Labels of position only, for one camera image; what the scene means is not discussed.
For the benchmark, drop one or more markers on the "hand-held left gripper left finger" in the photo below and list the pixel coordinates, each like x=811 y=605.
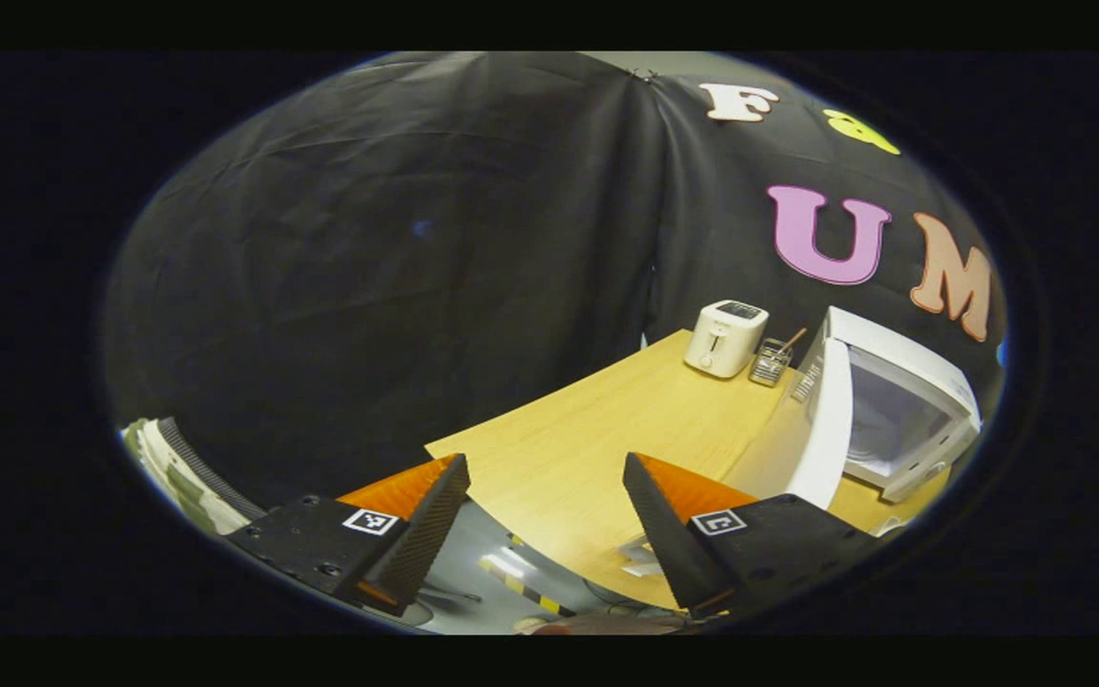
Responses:
x=425 y=544

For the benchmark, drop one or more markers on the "white microwave oven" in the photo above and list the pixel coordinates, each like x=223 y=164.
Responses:
x=831 y=429

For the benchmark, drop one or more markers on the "clear holder with chopsticks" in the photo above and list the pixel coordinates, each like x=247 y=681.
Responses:
x=771 y=364

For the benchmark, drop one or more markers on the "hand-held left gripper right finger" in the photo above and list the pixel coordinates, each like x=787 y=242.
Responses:
x=669 y=544

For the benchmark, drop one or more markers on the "white toaster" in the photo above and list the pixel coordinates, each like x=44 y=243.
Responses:
x=723 y=339

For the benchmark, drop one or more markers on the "black backdrop cloth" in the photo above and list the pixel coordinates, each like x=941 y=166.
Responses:
x=368 y=239

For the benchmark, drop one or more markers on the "yellow black striped bar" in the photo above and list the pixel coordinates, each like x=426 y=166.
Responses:
x=526 y=587

